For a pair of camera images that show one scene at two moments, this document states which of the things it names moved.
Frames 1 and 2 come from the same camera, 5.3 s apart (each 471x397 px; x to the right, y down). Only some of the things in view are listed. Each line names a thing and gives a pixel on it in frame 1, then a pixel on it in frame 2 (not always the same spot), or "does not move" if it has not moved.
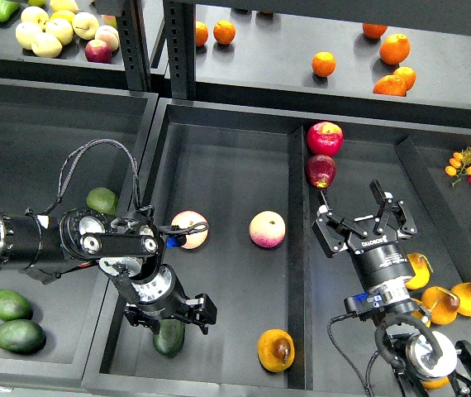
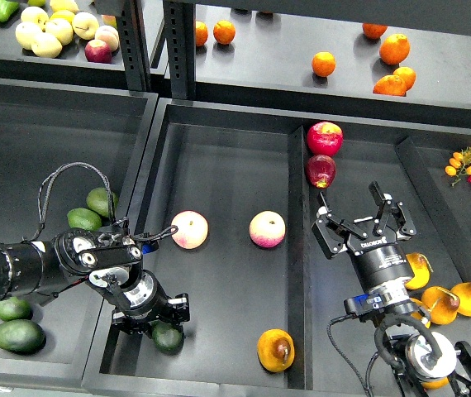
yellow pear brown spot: (275, 350) does not move
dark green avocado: (170, 337) does not move
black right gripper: (378, 261) does not move
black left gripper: (162, 295) → (147, 298)
